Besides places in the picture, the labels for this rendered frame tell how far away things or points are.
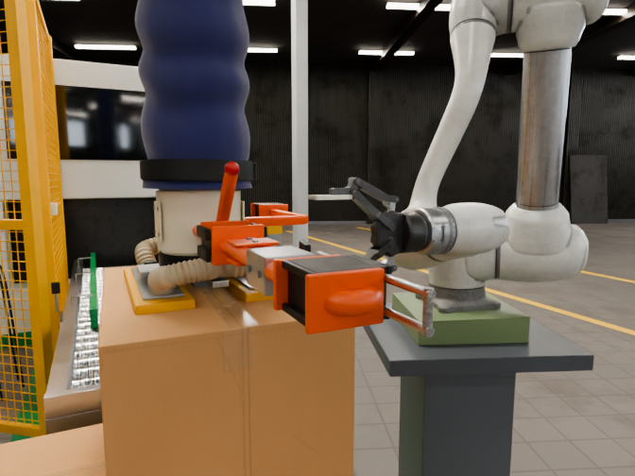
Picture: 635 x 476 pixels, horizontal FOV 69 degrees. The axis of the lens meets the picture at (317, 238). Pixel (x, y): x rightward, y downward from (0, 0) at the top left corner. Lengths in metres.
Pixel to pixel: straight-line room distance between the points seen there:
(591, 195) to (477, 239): 13.10
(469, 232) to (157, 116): 0.61
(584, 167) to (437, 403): 12.85
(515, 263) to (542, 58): 0.50
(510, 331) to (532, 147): 0.46
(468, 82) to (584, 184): 12.88
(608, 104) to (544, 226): 13.37
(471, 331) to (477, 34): 0.71
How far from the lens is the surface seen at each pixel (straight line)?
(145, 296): 0.87
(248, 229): 0.72
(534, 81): 1.23
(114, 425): 0.76
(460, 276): 1.30
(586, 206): 13.90
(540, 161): 1.25
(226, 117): 0.92
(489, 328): 1.28
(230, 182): 0.74
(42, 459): 1.31
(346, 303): 0.38
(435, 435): 1.39
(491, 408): 1.41
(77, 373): 1.75
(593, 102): 14.39
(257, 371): 0.76
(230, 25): 0.95
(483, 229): 0.92
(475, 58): 1.12
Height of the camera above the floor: 1.17
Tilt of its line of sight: 7 degrees down
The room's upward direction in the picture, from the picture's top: straight up
